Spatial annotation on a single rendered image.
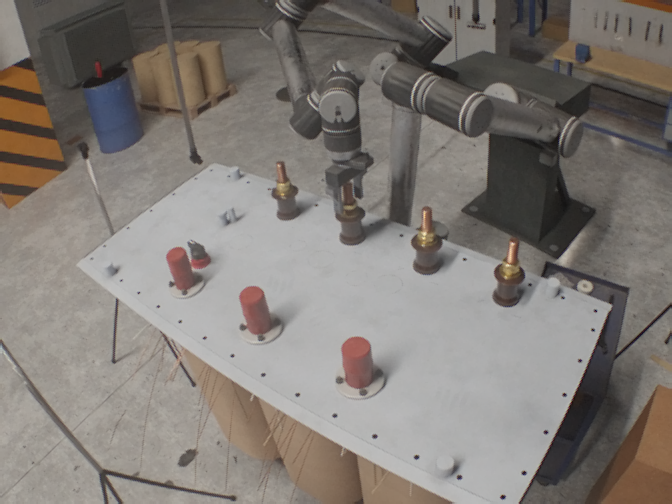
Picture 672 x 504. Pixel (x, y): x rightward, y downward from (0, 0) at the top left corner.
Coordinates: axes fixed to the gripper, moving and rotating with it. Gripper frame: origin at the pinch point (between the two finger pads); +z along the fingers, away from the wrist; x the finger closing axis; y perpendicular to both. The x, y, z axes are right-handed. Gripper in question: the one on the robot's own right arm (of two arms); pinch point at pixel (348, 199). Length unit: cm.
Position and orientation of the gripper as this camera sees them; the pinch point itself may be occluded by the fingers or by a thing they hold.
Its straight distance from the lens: 167.8
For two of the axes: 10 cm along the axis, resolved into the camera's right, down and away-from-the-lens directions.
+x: -6.3, 5.4, -5.6
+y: -7.8, -3.6, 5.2
